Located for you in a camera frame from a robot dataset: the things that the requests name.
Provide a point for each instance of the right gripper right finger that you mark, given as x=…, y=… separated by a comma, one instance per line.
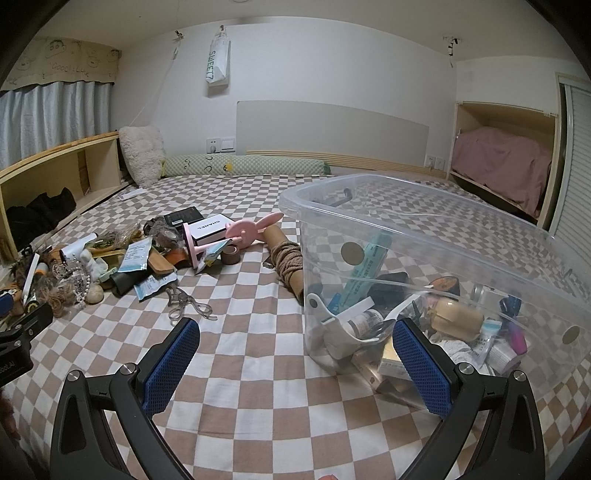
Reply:
x=511, y=444

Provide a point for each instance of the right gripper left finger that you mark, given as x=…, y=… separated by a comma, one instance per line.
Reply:
x=83, y=446

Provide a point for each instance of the metal eyelash curler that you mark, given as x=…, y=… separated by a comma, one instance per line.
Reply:
x=178, y=301

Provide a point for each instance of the blue face mask packet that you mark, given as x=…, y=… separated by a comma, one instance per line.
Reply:
x=136, y=256

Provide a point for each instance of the beige smooth stone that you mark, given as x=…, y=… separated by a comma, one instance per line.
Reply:
x=94, y=295

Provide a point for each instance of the white rabbit figurine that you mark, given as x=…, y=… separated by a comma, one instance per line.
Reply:
x=96, y=268

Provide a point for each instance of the black clothing on shelf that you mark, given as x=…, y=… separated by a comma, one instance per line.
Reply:
x=39, y=217

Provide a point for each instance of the wooden bedside shelf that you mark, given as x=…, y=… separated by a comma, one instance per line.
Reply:
x=88, y=167

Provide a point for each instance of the white Chanel box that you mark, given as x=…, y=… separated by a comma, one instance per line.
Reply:
x=209, y=230

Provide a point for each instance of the black flat box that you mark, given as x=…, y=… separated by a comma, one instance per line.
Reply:
x=187, y=215

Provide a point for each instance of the pink bunny phone stand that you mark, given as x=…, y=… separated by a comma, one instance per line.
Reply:
x=241, y=234

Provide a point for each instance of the teal box in bin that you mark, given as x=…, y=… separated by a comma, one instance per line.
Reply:
x=367, y=262

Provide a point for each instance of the cardboard tube with twine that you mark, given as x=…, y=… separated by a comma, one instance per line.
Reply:
x=287, y=260

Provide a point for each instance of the clear plastic storage bin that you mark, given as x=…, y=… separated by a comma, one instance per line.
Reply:
x=489, y=288

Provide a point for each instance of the grey curtain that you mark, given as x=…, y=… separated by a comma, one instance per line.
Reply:
x=38, y=118

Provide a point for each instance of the white fluffy pillow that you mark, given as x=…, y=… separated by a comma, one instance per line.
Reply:
x=143, y=152

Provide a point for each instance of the green bolster pillow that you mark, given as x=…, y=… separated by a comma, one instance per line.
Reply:
x=242, y=165

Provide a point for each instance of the pink blanket in alcove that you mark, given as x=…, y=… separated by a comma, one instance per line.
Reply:
x=512, y=166

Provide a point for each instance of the grey headboard panel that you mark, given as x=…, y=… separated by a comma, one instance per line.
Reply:
x=291, y=126

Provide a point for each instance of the hanging white paper bag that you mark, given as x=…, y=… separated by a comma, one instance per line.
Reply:
x=217, y=68

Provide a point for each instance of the wall power socket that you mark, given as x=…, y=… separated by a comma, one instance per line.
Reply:
x=220, y=145

